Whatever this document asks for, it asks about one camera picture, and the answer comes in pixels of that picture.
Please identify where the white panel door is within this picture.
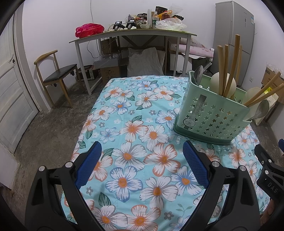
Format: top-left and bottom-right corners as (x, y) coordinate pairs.
(0, 12), (41, 154)

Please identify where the grey sack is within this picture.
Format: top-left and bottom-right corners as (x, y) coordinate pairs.
(127, 47), (166, 77)

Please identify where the pale green rice paddle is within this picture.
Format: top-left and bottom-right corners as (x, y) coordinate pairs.
(210, 73), (237, 97)

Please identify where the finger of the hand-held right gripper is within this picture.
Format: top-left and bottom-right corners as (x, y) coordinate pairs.
(254, 144), (277, 166)

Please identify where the wooden chopsticks bundle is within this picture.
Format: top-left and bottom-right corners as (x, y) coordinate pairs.
(225, 34), (241, 97)

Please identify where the wooden chopstick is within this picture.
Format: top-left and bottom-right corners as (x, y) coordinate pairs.
(217, 45), (224, 96)
(224, 44), (229, 96)
(235, 45), (243, 88)
(243, 71), (282, 106)
(248, 83), (284, 107)

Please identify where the red plastic bag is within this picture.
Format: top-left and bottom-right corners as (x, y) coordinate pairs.
(75, 23), (105, 38)

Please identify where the wooden chair with black seat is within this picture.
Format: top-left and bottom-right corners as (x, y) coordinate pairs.
(34, 50), (78, 109)

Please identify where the grey metal desk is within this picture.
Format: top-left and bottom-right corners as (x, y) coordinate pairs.
(69, 28), (198, 96)

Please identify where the grey spoon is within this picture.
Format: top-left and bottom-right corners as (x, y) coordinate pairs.
(193, 65), (204, 86)

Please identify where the small countertop oven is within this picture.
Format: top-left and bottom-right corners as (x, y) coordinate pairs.
(77, 65), (98, 81)

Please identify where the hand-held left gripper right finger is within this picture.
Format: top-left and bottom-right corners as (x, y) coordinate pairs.
(182, 140), (260, 231)

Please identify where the floral tablecloth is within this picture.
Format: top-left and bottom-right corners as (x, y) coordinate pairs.
(61, 76), (270, 231)

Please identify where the rolled floral paper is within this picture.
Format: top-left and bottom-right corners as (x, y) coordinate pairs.
(176, 43), (215, 59)

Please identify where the brown cardboard box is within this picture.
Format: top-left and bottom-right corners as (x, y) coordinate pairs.
(100, 66), (122, 84)

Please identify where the grey refrigerator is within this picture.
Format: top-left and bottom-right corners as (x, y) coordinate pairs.
(214, 1), (255, 87)

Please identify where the clear plastic bag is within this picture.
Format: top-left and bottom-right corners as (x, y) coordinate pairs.
(155, 17), (187, 31)

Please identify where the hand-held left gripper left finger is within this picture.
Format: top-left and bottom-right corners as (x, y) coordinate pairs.
(24, 141), (102, 231)

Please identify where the green star-pattern utensil holder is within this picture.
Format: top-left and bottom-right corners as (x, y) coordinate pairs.
(173, 71), (251, 145)

